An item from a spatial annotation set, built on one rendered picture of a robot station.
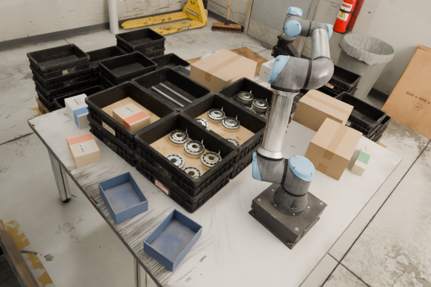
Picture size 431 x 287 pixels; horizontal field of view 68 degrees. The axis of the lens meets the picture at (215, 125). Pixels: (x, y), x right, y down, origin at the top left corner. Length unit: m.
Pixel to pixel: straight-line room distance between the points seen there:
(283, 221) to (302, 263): 0.18
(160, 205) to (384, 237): 1.80
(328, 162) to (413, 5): 2.67
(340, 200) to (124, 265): 1.32
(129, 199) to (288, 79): 0.89
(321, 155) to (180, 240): 0.89
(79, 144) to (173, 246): 0.71
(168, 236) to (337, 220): 0.81
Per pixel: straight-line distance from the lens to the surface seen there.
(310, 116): 2.16
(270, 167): 1.36
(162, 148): 1.62
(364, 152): 2.10
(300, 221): 1.49
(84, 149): 1.73
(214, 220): 1.52
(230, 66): 2.27
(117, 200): 1.57
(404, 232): 2.93
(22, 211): 2.56
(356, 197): 1.88
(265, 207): 1.49
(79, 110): 1.96
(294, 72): 1.27
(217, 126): 1.79
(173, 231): 1.47
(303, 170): 1.38
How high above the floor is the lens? 1.93
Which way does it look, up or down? 38 degrees down
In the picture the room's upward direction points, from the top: 10 degrees clockwise
